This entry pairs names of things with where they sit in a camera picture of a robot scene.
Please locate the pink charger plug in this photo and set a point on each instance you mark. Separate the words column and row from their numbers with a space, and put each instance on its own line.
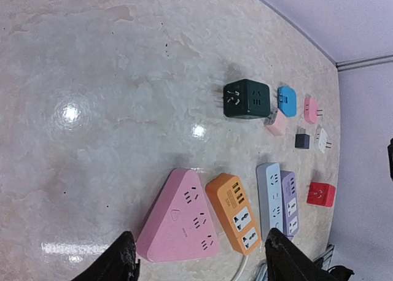
column 276, row 123

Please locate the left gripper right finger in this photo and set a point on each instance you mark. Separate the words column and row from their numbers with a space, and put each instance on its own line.
column 286, row 262

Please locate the white plug adapter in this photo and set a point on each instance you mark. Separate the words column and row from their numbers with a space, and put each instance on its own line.
column 322, row 140

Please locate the red cube socket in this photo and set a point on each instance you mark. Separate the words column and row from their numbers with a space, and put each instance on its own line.
column 321, row 194

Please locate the pink triangular socket base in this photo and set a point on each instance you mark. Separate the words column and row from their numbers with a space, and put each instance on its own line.
column 179, row 226

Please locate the pink square plug adapter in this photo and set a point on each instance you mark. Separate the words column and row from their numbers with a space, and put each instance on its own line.
column 312, row 112

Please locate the dark green cube socket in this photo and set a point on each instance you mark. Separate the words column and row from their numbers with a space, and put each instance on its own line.
column 244, row 99

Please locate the orange power strip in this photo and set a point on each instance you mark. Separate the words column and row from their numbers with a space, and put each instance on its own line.
column 231, row 205

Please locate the purple power strip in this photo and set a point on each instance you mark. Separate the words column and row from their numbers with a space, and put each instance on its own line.
column 290, row 204

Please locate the blue plug adapter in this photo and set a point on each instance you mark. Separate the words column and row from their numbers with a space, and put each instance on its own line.
column 287, row 101

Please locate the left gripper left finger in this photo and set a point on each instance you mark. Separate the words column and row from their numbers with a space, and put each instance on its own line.
column 118, row 262

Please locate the light blue power strip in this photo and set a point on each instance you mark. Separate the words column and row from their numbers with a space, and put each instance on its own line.
column 270, row 197

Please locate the dark grey charger plug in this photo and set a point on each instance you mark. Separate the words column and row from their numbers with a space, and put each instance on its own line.
column 302, row 139

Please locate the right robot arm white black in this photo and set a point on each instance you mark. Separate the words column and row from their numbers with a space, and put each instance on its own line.
column 390, row 158

